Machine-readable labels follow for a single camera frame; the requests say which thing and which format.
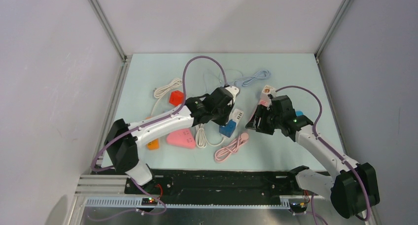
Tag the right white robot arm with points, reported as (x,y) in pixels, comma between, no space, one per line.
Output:
(350,186)

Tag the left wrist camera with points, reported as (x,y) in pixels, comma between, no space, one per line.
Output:
(235,91)

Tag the dark blue cube socket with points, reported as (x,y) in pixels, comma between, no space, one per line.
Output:
(228,129)

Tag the white power strip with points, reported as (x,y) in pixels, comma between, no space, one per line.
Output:
(236,115)

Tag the light blue table mat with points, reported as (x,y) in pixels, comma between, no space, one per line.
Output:
(294,75)

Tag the orange power strip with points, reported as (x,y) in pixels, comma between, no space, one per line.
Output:
(153,145)

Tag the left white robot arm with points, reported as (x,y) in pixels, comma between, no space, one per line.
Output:
(124,140)

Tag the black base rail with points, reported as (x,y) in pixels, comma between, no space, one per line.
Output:
(217,187)

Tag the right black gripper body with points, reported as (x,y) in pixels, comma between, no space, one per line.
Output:
(267,122)

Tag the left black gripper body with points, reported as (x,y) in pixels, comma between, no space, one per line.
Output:
(221,116)

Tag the light blue plug adapter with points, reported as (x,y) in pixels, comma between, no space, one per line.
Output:
(298,113)

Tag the red cube socket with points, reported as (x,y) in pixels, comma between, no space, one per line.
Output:
(176,98)

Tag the pink triangular power strip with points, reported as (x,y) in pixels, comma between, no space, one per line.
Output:
(181,138)

